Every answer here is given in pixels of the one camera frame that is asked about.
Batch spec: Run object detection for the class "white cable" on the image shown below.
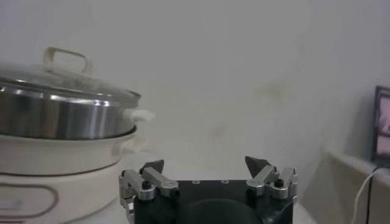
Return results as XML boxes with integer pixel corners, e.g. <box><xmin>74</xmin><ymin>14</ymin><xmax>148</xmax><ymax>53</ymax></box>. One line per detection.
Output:
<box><xmin>350</xmin><ymin>170</ymin><xmax>379</xmax><ymax>224</ymax></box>

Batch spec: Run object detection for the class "dark laptop with pink screen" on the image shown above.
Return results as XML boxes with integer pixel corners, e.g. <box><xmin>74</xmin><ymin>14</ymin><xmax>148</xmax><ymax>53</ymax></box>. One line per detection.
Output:
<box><xmin>370</xmin><ymin>85</ymin><xmax>390</xmax><ymax>169</ymax></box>

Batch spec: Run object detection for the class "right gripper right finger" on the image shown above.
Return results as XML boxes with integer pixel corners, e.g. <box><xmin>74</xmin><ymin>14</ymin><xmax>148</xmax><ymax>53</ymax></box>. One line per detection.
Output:
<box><xmin>244</xmin><ymin>155</ymin><xmax>299</xmax><ymax>200</ymax></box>

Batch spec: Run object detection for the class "round glass pot lid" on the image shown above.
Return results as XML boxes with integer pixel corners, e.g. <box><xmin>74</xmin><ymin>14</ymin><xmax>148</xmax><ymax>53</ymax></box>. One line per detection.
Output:
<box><xmin>0</xmin><ymin>46</ymin><xmax>143</xmax><ymax>106</ymax></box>

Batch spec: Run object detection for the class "cream electric cooker pot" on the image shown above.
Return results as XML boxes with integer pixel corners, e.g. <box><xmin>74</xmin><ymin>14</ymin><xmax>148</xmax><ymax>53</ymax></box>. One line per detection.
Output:
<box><xmin>0</xmin><ymin>108</ymin><xmax>156</xmax><ymax>224</ymax></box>

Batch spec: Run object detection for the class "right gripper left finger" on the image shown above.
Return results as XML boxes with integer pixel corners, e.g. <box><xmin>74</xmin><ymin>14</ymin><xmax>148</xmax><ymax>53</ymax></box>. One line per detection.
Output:
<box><xmin>118</xmin><ymin>159</ymin><xmax>180</xmax><ymax>201</ymax></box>

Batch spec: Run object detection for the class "perforated steel steamer basket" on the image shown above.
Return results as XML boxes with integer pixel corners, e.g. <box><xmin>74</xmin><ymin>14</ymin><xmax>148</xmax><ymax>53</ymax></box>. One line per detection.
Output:
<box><xmin>0</xmin><ymin>85</ymin><xmax>138</xmax><ymax>141</ymax></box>

